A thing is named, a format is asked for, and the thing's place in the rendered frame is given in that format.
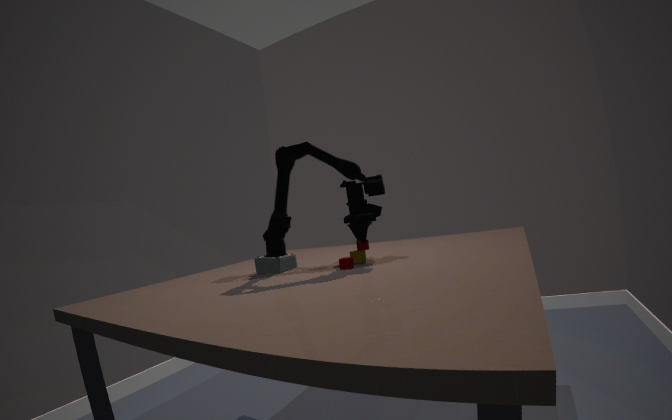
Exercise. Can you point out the yellow cube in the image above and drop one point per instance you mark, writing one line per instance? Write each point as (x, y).
(358, 256)

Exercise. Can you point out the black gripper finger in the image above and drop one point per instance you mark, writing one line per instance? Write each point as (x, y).
(351, 226)
(362, 231)

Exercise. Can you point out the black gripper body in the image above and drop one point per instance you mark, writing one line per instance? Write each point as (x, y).
(357, 212)

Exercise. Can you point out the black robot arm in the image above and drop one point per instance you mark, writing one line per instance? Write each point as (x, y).
(285, 158)

